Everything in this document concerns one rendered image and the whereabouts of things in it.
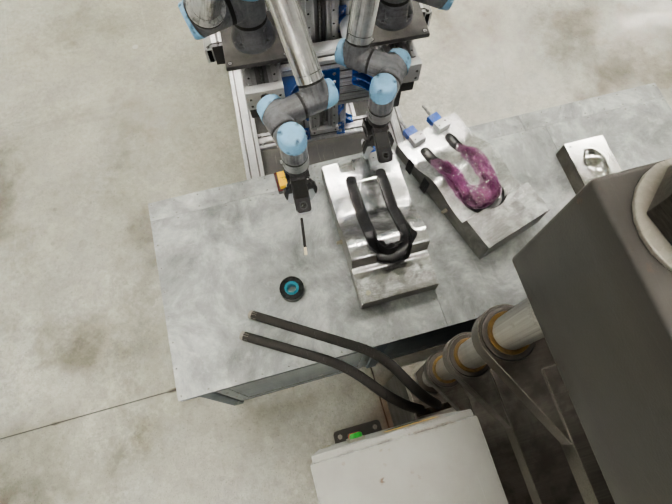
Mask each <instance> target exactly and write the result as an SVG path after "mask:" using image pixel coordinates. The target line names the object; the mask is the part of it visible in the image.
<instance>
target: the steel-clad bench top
mask: <svg viewBox="0 0 672 504"><path fill-rule="evenodd" d="M468 128H469V130H470V131H471V132H472V133H473V134H474V135H476V136H477V137H479V138H481V139H482V140H484V141H486V142H488V143H489V144H491V145H492V146H493V147H494V148H495V149H496V150H497V152H498V153H499V154H500V156H501V157H502V159H503V161H504V162H505V164H506V165H507V167H508V169H509V170H510V172H511V173H512V175H513V176H514V177H515V178H516V180H517V181H518V182H519V183H520V184H521V185H524V184H525V183H529V185H530V186H531V187H532V188H533V189H534V190H535V191H536V193H537V194H538V195H539V196H540V197H541V198H542V199H543V201H544V202H545V203H546V204H547V205H548V206H549V207H550V210H549V211H548V212H547V213H546V214H545V215H544V216H543V217H542V218H541V219H540V220H539V222H537V223H536V224H534V225H533V226H531V227H530V228H528V229H527V230H525V231H523V232H522V233H520V234H519V235H517V236H516V237H514V238H513V239H511V240H509V241H508V242H506V243H505V244H503V245H502V246H500V247H499V248H497V249H495V250H494V251H492V252H491V253H489V254H488V255H486V256H485V257H483V258H481V259H480V260H479V258H478V257H477V256H476V255H475V253H474V252H473V251H472V249H471V248H470V247H469V246H468V244H467V243H466V242H465V241H464V239H463V238H462V237H461V235H460V234H459V233H458V232H457V230H456V229H455V228H454V227H453V225H452V224H451V223H450V221H449V220H448V219H447V218H446V216H445V215H444V214H442V213H441V210H440V209H439V207H438V206H437V205H436V204H435V202H434V201H433V200H432V199H431V197H430V196H429V195H428V193H427V192H425V193H423V192H422V190H421V189H420V188H419V187H420V183H419V182H418V181H417V179H416V178H415V177H414V176H413V174H412V173H411V174H410V175H409V173H408V172H407V171H406V170H405V168H406V165H405V164H404V163H403V162H402V160H401V159H400V158H399V157H398V155H397V154H396V148H397V144H395V145H393V146H392V147H391V150H394V153H395V156H396V159H397V161H398V164H399V167H400V170H401V173H402V176H403V179H404V182H405V184H406V187H407V190H408V193H409V196H410V199H411V201H412V203H413V205H414V207H415V209H416V210H417V212H418V213H419V215H420V217H421V218H422V220H423V222H424V224H425V226H426V229H427V232H428V235H429V238H430V243H429V246H428V254H429V257H430V259H431V262H432V265H433V268H434V270H435V273H436V276H437V279H438V281H439V285H438V286H437V288H436V289H433V290H429V291H426V292H422V293H418V294H415V295H411V296H407V297H404V298H400V299H396V300H392V301H389V302H385V303H381V304H378V305H374V306H370V307H366V308H363V309H361V307H360V304H359V301H358V297H357V294H356V290H355V287H354V284H353V280H352V277H351V274H350V270H349V267H348V264H347V260H346V257H345V254H344V250H343V247H342V244H339V245H337V243H336V242H337V241H339V240H340V237H339V234H338V230H337V227H336V224H335V220H334V217H333V213H332V210H331V207H330V203H329V200H328V197H327V193H326V190H325V187H324V183H323V180H322V166H326V165H330V164H334V163H338V164H343V163H347V162H351V159H355V158H359V157H363V153H358V154H354V155H349V156H345V157H341V158H337V159H333V160H328V161H324V162H320V163H316V164H312V165H309V167H308V170H309V174H310V178H312V180H314V181H315V182H316V184H317V193H316V195H315V196H314V198H313V199H312V200H310V201H311V206H312V212H310V213H306V214H302V215H297V212H296V208H295V204H291V203H289V202H288V201H287V200H286V198H285V196H284V193H283V194H279V192H278V188H277V184H276V181H275V177H274V174H270V175H266V176H261V177H257V178H253V179H249V180H245V181H240V182H236V183H232V184H228V185H224V186H219V187H215V188H211V189H207V190H203V191H199V192H194V193H190V194H186V195H182V196H178V197H173V198H169V199H165V200H161V201H157V202H152V203H148V208H149V215H150V221H151V228H152V235H153V241H154V248H155V254H156V261H157V267H158V274H159V280H160V287H161V293H162V300H163V306H164V313H165V319H166V326H167V332H168V339H169V345H170V352H171V358H172V365H173V371H174V378H175V384H176V391H177V397H178V401H181V400H185V399H189V398H192V397H196V396H199V395H203V394H207V393H210V392H214V391H217V390H221V389H225V388H228V387H232V386H235V385H239V384H243V383H246V382H250V381H253V380H257V379H261V378H264V377H268V376H271V375H275V374H279V373H282V372H286V371H289V370H293V369H297V368H300V367H304V366H307V365H311V364H315V363H318V362H314V361H311V360H307V359H304V358H300V357H297V356H294V355H290V354H287V353H283V352H280V351H276V350H273V349H270V348H266V347H263V346H259V345H256V344H252V343H249V342H246V341H242V340H240V339H239V336H240V333H241V332H242V331H245V332H249V333H252V334H256V335H259V336H263V337H266V338H270V339H273V340H277V341H280V342H284V343H287V344H291V345H294V346H298V347H301V348H305V349H308V350H312V351H315V352H319V353H322V354H326V355H329V356H332V357H334V358H336V357H340V356H343V355H347V354H351V353H354V352H355V351H352V350H349V349H346V348H342V347H339V346H336V345H333V344H329V343H326V342H323V341H320V340H316V339H313V338H310V337H307V336H303V335H300V334H297V333H294V332H290V331H287V330H284V329H281V328H277V327H274V326H271V325H268V324H264V323H261V322H258V321H255V320H251V319H249V318H248V313H249V311H250V310H254V311H257V312H260V313H264V314H267V315H270V316H274V317H277V318H280V319H284V320H287V321H290V322H294V323H297V324H300V325H304V326H307V327H310V328H314V329H317V330H320V331H324V332H327V333H330V334H334V335H337V336H340V337H344V338H347V339H350V340H354V341H357V342H360V343H363V344H366V345H368V346H371V347H376V346H379V345H383V344H387V343H390V342H394V341H397V340H401V339H405V338H408V337H412V336H415V335H419V334H423V333H426V332H430V331H433V330H437V329H441V328H444V327H447V326H451V325H455V324H459V323H462V322H466V321H469V320H473V319H477V318H478V317H479V316H480V315H481V314H483V313H484V312H485V311H486V310H488V309H489V308H490V307H493V306H495V305H500V304H509V305H514V306H516V305H517V304H519V303H520V302H522V301H523V300H524V299H526V298H527V295H526V293H525V290H524V288H523V286H522V283H521V281H520V278H519V276H518V274H517V271H516V269H515V267H514V264H513V262H512V259H513V257H514V256H515V255H516V254H517V253H518V252H519V251H520V250H521V249H522V248H523V247H524V246H525V245H526V244H527V243H528V242H529V241H530V240H531V239H532V238H533V237H534V236H535V235H536V234H537V233H538V232H539V231H540V230H541V229H542V228H543V227H544V226H545V225H546V224H547V223H548V222H549V221H550V220H551V219H552V218H553V217H554V216H555V215H556V214H557V213H558V212H559V211H560V210H561V209H562V208H563V207H564V206H565V205H566V204H567V203H568V202H569V201H570V200H571V199H572V198H573V197H574V196H575V195H576V194H575V192H574V190H573V188H572V186H571V184H570V182H569V180H568V178H567V176H566V174H565V172H564V170H563V168H562V166H561V164H560V162H559V160H558V158H557V156H556V154H557V153H558V151H559V150H560V149H561V148H562V146H563V145H564V144H568V143H572V142H576V141H580V140H584V139H588V138H592V137H596V136H600V135H603V137H604V139H605V141H606V143H607V145H608V146H609V148H610V150H611V152H612V154H613V156H614V157H615V159H616V161H617V163H618V165H619V167H620V168H621V170H622V171H624V170H628V169H631V168H635V167H639V166H643V165H647V164H651V163H655V162H659V161H663V160H666V159H669V158H671V157H672V109H671V108H670V106H669V104H668V103H667V101H666V100H665V98H664V96H663V95H662V93H661V92H660V90H659V88H658V87H657V85H656V83H651V84H647V85H643V86H638V87H634V88H630V89H626V90H622V91H618V92H613V93H609V94H605V95H601V96H597V97H592V98H588V99H584V100H580V101H576V102H571V103H567V104H563V105H559V106H555V107H551V108H546V109H542V110H538V111H534V112H530V113H525V114H521V115H517V116H513V117H509V118H504V119H500V120H496V121H492V122H488V123H483V124H479V125H475V126H471V127H468ZM312 170H313V171H312ZM314 177H315V178H314ZM300 218H303V222H304V230H305V238H306V247H307V255H304V246H303V238H302V230H301V221H300ZM290 276H294V277H297V278H299V279H300V280H301V281H302V282H303V285H304V295H303V297H302V298H301V299H300V300H299V301H297V302H287V301H286V300H284V299H283V298H282V296H281V293H280V290H279V287H280V283H281V282H282V280H283V279H285V278H287V277H290ZM446 323H447V324H446Z"/></svg>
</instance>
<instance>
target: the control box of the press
mask: <svg viewBox="0 0 672 504"><path fill-rule="evenodd" d="M333 436H334V440H335V444H334V445H330V444H329V445H325V446H322V447H321V448H320V449H319V450H318V451H317V452H316V453H315V454H314V455H313V456H312V461H313V463H312V464H311V471H312V475H313V479H314V483H315V488H316V492H317V496H318V501H319V504H508V501H507V498H506V496H505V493H504V490H503V487H502V484H501V482H500V479H499V476H498V473H497V470H496V468H495V465H494V462H493V459H492V456H491V454H490V451H489V448H488V445H487V442H486V439H485V437H484V434H483V431H482V428H481V425H480V423H479V420H478V417H477V416H475V415H474V416H473V413H472V410H471V409H467V410H462V411H456V412H451V413H445V414H439V415H433V416H429V417H425V418H422V419H419V420H415V421H412V422H408V423H405V424H402V425H398V426H395V427H391V428H388V429H385V430H382V428H381V424H380V422H379V421H378V420H373V421H370V422H366V423H363V424H359V425H356V426H353V427H349V428H346V429H342V430H339V431H336V432H334V435H333Z"/></svg>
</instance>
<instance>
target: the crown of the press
mask: <svg viewBox="0 0 672 504"><path fill-rule="evenodd" d="M512 262H513V264H514V267H515V269H516V271H517V274H518V276H519V278H520V281H521V283H522V286H523V288H524V290H525V293H526V295H527V297H528V300H529V302H530V304H531V307H532V309H533V311H534V314H535V316H536V319H537V321H538V323H539V326H540V328H541V330H542V333H543V335H544V337H545V340H546V342H547V344H548V347H549V349H550V351H551V354H552V356H553V359H554V361H555V363H556V366H557V368H558V370H559V373H560V375H561V377H562V380H563V382H564V384H565V387H566V389H567V391H568V394H569V396H570V399H571V401H572V403H573V406H574V408H575V410H576V413H577V415H578V417H579V420H580V422H581V424H582V427H583V429H584V431H585V434H586V436H587V439H588V441H589V443H590V446H591V448H592V450H593V453H594V455H595V457H596V460H597V462H598V464H599V467H600V469H601V471H602V474H603V476H604V479H605V481H606V483H607V486H608V488H609V490H610V493H611V495H612V497H613V500H614V502H615V504H672V157H671V158H669V159H666V160H663V161H659V162H655V163H651V164H647V165H643V166H639V167H635V168H631V169H628V170H624V171H620V172H616V173H612V174H608V175H604V176H600V177H596V178H594V179H592V180H590V181H589V182H588V183H587V184H586V185H585V186H584V187H583V188H582V189H581V190H580V191H579V192H578V193H577V194H576V195H575V196H574V197H573V198H572V199H571V200H570V201H569V202H568V203H567V204H566V205H565V206H564V207H563V208H562V209H561V210H560V211H559V212H558V213H557V214H556V215H555V216H554V217H553V218H552V219H551V220H550V221H549V222H548V223H547V224H546V225H545V226H544V227H543V228H542V229H541V230H540V231H539V232H538V233H537V234H536V235H535V236H534V237H533V238H532V239H531V240H530V241H529V242H528V243H527V244H526V245H525V246H524V247H523V248H522V249H521V250H520V251H519V252H518V253H517V254H516V255H515V256H514V257H513V259H512Z"/></svg>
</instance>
